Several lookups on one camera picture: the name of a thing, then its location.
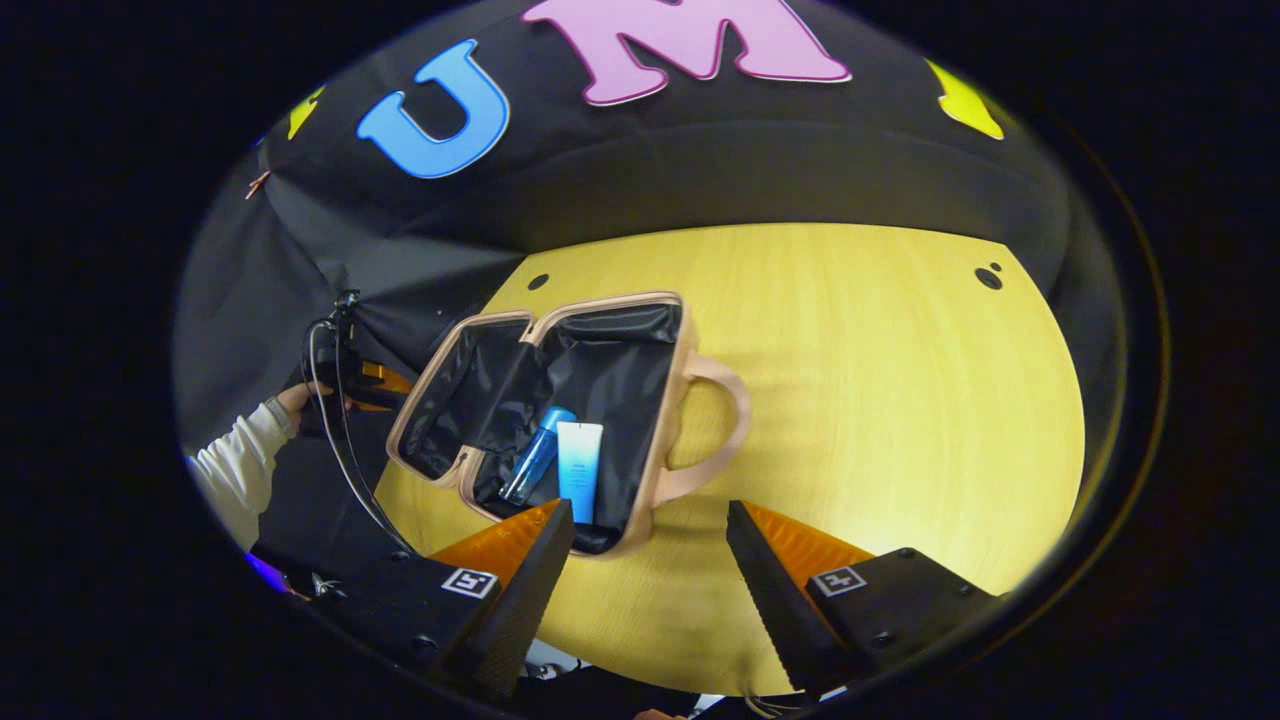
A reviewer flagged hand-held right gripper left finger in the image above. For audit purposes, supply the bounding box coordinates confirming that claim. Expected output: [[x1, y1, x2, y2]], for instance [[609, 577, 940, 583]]
[[300, 498, 577, 701]]

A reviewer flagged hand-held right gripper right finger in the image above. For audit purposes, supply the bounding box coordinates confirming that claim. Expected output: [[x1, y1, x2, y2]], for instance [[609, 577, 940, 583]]
[[726, 500, 1001, 697]]

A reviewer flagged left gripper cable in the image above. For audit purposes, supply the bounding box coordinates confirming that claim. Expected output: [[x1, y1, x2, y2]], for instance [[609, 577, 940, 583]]
[[303, 318, 417, 557]]

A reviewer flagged person's dark clothing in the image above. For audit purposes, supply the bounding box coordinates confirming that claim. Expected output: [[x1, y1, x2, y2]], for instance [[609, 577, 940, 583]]
[[515, 640, 721, 720]]

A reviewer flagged black backdrop cloth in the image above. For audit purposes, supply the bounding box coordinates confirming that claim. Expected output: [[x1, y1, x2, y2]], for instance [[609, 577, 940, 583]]
[[175, 0, 1131, 481]]

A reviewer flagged white and blue tube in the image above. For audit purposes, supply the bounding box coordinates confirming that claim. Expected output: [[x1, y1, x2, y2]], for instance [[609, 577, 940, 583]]
[[556, 420, 605, 527]]

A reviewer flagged blue skin care bottle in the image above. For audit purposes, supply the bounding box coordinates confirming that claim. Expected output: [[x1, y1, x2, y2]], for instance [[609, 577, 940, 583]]
[[499, 405, 578, 505]]

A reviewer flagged pink suitcase with black lining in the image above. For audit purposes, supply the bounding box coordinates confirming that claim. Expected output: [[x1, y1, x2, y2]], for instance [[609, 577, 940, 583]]
[[385, 290, 752, 559]]

